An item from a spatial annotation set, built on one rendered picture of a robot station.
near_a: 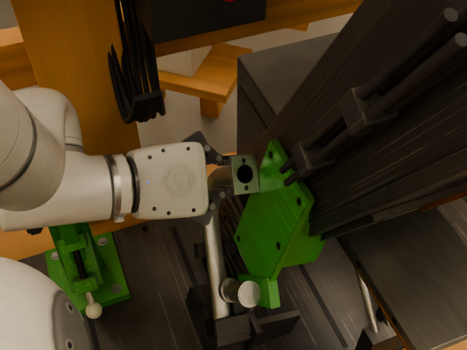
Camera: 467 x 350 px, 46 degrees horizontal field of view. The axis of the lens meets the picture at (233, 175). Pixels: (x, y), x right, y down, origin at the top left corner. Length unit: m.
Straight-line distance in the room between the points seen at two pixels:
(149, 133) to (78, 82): 1.71
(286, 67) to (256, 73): 0.05
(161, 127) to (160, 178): 1.92
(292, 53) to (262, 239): 0.33
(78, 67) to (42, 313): 0.69
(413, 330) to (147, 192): 0.39
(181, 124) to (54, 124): 2.07
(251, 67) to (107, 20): 0.24
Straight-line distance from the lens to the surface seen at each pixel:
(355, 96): 0.47
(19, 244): 1.19
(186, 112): 2.70
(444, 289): 0.82
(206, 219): 0.77
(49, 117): 0.59
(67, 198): 0.68
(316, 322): 1.01
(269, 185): 0.76
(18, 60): 0.99
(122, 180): 0.69
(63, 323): 0.25
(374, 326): 0.90
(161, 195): 0.72
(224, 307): 0.91
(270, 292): 0.80
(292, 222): 0.71
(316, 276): 1.06
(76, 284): 0.96
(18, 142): 0.43
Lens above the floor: 1.79
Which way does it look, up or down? 48 degrees down
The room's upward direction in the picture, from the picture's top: straight up
